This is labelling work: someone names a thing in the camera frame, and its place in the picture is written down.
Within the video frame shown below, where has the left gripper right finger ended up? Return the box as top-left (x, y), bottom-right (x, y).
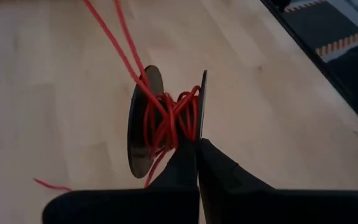
top-left (196, 138), bottom-right (275, 192)

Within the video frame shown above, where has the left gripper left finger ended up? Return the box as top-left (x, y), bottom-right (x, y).
top-left (149, 139), bottom-right (199, 190)

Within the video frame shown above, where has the black wire spool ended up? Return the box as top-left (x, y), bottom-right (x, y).
top-left (127, 64), bottom-right (208, 180)

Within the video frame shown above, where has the thin red wire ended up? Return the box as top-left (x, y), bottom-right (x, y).
top-left (32, 0), bottom-right (202, 191)

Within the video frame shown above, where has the black mat orange edge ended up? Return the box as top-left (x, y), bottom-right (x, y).
top-left (283, 0), bottom-right (358, 58)

